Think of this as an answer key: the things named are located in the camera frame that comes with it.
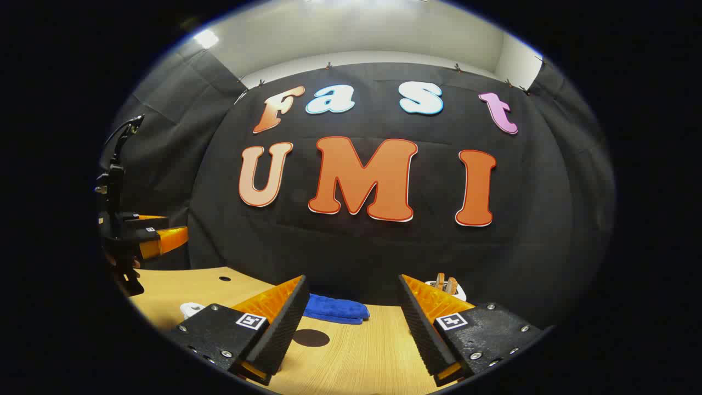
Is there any ceiling light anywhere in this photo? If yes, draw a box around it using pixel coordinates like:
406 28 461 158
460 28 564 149
193 29 220 50

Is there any dark brown round coaster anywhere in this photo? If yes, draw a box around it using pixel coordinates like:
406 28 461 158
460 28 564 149
292 329 330 348

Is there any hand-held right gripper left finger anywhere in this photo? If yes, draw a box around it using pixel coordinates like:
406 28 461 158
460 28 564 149
165 274 310 386

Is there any white toaster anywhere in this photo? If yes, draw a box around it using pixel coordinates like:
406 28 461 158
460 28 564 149
425 280 467 302

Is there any blue folded towel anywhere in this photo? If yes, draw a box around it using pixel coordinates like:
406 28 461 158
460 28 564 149
303 294 371 325

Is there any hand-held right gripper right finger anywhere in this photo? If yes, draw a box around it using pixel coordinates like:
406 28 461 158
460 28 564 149
398 273 556 388

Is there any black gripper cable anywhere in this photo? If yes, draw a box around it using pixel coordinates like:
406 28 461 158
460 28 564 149
104 114 146 165

